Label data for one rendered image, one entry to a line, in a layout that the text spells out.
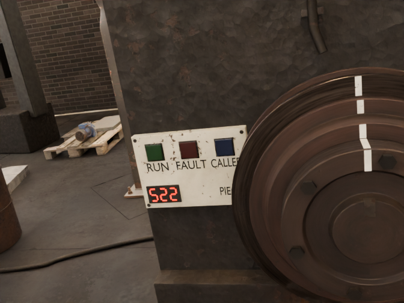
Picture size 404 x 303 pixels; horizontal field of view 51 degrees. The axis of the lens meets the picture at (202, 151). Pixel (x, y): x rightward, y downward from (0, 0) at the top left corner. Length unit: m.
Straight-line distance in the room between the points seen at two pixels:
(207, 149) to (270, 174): 0.21
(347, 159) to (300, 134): 0.10
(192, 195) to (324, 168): 0.38
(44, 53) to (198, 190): 7.25
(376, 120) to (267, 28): 0.29
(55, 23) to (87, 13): 0.64
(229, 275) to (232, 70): 0.49
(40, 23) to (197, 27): 7.22
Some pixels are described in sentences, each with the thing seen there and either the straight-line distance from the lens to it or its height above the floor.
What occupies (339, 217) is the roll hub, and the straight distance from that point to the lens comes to 0.71.
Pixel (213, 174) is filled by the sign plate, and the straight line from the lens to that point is 0.94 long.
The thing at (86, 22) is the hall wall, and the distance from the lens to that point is 7.64.
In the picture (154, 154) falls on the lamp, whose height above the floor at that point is 1.20.
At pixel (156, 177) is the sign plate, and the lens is 0.98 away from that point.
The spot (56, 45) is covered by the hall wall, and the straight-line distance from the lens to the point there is 7.96.
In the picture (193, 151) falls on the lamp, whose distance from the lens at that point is 0.92.
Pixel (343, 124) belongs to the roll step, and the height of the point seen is 1.28.
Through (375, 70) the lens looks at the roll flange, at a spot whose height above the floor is 1.34.
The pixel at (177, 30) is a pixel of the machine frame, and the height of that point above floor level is 1.45.
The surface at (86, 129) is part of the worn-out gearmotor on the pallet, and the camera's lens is 5.40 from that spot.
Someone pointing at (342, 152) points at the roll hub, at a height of 1.25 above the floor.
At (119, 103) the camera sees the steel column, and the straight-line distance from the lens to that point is 3.64.
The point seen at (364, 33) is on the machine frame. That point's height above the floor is 1.40.
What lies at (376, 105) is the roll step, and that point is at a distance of 0.73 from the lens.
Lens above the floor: 1.49
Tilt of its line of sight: 19 degrees down
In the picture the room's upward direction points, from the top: 9 degrees counter-clockwise
